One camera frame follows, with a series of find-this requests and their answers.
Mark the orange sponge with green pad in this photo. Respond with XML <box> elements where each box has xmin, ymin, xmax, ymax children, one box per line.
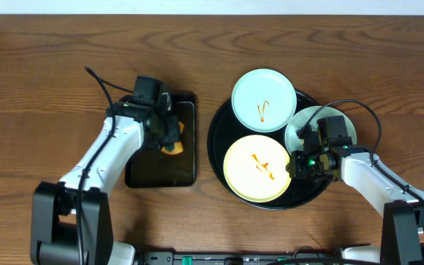
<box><xmin>160</xmin><ymin>121</ymin><xmax>184</xmax><ymax>155</ymax></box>

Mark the pale green plate with sauce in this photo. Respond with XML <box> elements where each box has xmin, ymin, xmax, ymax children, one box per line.
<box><xmin>284</xmin><ymin>106</ymin><xmax>357</xmax><ymax>154</ymax></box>

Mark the yellow plate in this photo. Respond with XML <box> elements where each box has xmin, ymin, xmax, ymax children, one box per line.
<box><xmin>223</xmin><ymin>135</ymin><xmax>292</xmax><ymax>203</ymax></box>

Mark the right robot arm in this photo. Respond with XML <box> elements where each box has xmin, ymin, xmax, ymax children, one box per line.
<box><xmin>287</xmin><ymin>146</ymin><xmax>424</xmax><ymax>264</ymax></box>

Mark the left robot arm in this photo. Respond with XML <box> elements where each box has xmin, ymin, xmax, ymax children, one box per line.
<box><xmin>29</xmin><ymin>102</ymin><xmax>180</xmax><ymax>264</ymax></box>

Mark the black rectangular water tray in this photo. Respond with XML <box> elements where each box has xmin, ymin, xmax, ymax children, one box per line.
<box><xmin>124</xmin><ymin>93</ymin><xmax>196</xmax><ymax>188</ymax></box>

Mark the round black serving tray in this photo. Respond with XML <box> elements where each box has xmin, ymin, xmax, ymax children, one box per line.
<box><xmin>207</xmin><ymin>99</ymin><xmax>331</xmax><ymax>210</ymax></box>

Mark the light blue plate with sauce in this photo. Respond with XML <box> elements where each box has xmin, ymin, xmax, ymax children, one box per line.
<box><xmin>231</xmin><ymin>68</ymin><xmax>297</xmax><ymax>133</ymax></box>

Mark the left black cable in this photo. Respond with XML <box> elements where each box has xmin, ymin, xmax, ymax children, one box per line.
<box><xmin>74</xmin><ymin>66</ymin><xmax>135</xmax><ymax>265</ymax></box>

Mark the black cable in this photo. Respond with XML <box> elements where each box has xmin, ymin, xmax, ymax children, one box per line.
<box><xmin>74</xmin><ymin>66</ymin><xmax>135</xmax><ymax>265</ymax></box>
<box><xmin>295</xmin><ymin>99</ymin><xmax>424</xmax><ymax>236</ymax></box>

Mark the right black cable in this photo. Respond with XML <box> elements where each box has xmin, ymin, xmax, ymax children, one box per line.
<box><xmin>295</xmin><ymin>99</ymin><xmax>424</xmax><ymax>236</ymax></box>

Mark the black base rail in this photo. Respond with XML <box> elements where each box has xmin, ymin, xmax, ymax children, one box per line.
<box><xmin>134</xmin><ymin>244</ymin><xmax>382</xmax><ymax>265</ymax></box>

